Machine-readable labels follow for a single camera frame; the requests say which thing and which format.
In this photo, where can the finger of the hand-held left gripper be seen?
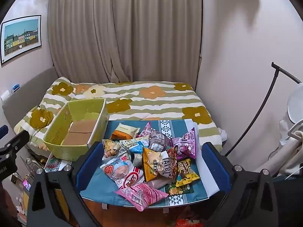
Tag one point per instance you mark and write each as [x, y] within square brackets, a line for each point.
[19, 141]
[3, 131]

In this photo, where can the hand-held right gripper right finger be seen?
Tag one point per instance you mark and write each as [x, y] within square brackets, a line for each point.
[214, 165]

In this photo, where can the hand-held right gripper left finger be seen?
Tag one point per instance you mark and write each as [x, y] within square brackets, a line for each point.
[91, 163]

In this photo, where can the green plastic basket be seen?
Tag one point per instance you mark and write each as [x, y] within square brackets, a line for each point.
[78, 152]

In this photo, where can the white fried food snack packet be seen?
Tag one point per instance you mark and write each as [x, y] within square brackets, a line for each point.
[110, 150]

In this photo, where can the white cartoon snack packet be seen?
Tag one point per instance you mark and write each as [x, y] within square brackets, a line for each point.
[117, 169]

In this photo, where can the yellow snack packet brown script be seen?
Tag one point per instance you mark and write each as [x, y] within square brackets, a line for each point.
[187, 172]

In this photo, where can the red and white snack packet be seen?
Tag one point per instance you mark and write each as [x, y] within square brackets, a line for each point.
[131, 178]

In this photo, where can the blue and white snack packet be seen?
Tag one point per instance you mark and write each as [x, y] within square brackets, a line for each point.
[135, 146]

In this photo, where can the pale mauve snack packet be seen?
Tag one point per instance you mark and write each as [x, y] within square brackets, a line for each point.
[161, 183]

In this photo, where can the yellow brown striped snack packet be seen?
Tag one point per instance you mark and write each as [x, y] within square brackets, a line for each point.
[156, 164]

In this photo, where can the pink striped snack packet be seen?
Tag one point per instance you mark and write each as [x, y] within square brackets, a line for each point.
[142, 195]

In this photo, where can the blue patterned tablecloth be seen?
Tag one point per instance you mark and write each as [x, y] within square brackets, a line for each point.
[99, 184]

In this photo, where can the small pink lit screen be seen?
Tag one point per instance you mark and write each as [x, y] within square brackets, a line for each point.
[26, 184]

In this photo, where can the white sock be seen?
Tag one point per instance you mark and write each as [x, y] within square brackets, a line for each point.
[222, 134]

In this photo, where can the purple snack packet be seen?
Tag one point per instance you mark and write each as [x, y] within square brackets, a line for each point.
[185, 144]

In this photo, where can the green snack packet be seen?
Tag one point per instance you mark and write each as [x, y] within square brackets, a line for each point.
[180, 189]

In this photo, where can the blue and white small device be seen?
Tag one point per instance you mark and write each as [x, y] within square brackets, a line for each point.
[15, 88]

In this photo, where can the orange and cream snack packet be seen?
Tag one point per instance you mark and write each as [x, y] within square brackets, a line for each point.
[124, 131]

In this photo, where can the grey padded headboard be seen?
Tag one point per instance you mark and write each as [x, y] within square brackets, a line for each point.
[28, 89]

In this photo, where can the grey brown snack packet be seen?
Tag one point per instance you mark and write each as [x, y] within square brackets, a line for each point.
[159, 140]

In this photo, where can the red plastic bag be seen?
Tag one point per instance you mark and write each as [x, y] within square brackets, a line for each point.
[189, 223]

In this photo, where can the pink and white snack packet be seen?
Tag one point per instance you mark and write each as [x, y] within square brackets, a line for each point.
[145, 130]

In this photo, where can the beige clothes pile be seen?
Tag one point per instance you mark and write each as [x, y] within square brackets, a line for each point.
[286, 151]

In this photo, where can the floral striped blanket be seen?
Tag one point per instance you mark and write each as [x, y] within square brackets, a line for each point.
[153, 104]

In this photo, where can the black curved floor lamp pole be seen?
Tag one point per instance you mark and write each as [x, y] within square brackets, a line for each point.
[274, 85]

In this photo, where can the white round appliance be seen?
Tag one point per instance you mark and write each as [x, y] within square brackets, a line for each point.
[296, 104]

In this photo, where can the beige pleated curtain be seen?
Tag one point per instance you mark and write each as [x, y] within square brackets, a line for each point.
[118, 28]

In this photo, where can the white wall outlet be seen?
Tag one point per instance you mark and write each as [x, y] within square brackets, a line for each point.
[5, 96]

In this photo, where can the framed wall poster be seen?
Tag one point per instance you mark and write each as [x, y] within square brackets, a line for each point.
[21, 37]

